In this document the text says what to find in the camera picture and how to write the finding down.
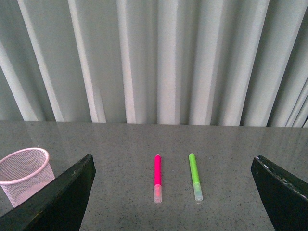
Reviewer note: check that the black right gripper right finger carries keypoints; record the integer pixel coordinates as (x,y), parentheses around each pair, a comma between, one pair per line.
(283,195)

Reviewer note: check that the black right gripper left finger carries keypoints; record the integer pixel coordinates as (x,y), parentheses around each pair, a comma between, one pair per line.
(59,206)

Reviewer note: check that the pink highlighter pen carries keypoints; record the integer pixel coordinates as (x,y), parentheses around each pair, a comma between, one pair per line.
(157,179)

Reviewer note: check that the pink mesh pen cup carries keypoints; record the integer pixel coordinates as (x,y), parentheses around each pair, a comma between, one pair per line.
(24,173)

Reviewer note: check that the green highlighter pen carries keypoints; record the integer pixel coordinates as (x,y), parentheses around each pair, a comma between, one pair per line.
(195,178)

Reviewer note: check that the grey pleated curtain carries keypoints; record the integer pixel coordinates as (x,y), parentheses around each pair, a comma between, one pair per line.
(196,62)

